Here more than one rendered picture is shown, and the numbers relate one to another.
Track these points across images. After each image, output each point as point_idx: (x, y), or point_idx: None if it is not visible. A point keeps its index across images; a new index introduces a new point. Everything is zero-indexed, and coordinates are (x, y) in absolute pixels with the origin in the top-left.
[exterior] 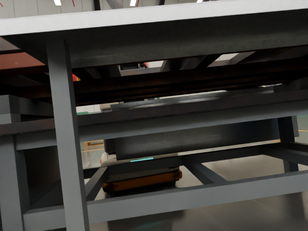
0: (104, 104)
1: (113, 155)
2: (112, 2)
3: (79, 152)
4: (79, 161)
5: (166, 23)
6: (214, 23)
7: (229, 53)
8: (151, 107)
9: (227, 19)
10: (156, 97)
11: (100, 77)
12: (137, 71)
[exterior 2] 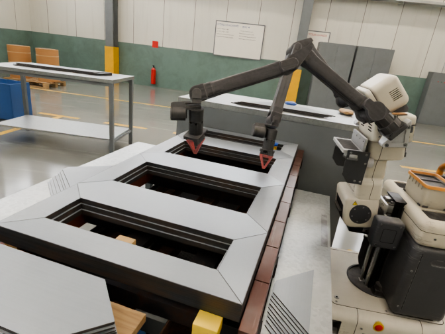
0: (382, 192)
1: (352, 257)
2: (277, 84)
3: (148, 185)
4: (146, 187)
5: (120, 156)
6: (111, 162)
7: (144, 183)
8: (151, 186)
9: (106, 163)
10: (420, 234)
11: (215, 161)
12: (271, 167)
